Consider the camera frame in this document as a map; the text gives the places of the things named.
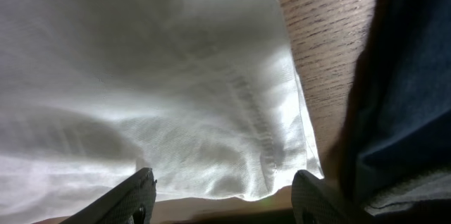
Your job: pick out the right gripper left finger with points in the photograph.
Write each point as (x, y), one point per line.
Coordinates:
(130, 202)

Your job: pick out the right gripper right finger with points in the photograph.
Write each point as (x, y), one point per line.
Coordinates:
(313, 201)

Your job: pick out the white t-shirt with robot print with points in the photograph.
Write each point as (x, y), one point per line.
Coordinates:
(203, 92)

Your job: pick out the dark grey garment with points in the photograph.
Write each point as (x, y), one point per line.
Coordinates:
(398, 155)

